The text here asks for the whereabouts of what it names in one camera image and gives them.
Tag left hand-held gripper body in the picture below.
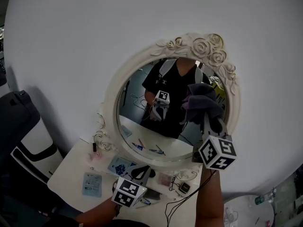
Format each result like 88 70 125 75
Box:
111 174 148 209

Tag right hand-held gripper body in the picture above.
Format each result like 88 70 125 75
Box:
191 132 237 170

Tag grey fleece cloth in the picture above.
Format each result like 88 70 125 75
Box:
181 83 224 132

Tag white oval ornate mirror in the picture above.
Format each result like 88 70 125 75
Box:
93 33 242 169

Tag person's left forearm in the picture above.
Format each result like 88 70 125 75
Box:
74 197 123 227

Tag person's right forearm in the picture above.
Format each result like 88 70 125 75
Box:
195 168 225 227

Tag white dressing table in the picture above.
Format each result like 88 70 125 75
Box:
46 138 204 227

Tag grey pouch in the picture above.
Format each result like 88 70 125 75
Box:
145 188 162 201

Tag clear pink makeup palette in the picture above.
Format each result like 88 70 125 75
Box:
157 173 172 186

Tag black eyelash curler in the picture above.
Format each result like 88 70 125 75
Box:
169 176 182 194

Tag person's black shirt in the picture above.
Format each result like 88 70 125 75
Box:
42 213 152 227

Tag small pink jar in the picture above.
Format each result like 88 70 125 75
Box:
88 151 101 162

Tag pale blue sheet mask packet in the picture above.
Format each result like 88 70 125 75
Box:
82 172 103 198

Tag small black square case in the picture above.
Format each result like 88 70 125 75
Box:
178 183 191 194

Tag clear bottle with green label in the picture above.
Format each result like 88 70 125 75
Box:
254 189 276 205

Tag white power strip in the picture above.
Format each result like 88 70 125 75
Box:
224 207 239 225

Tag white round ribbed side table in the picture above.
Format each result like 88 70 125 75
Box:
223 194 276 227

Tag black and white machine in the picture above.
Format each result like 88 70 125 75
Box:
0 90 64 222

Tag black cable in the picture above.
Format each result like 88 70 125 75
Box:
164 169 217 227

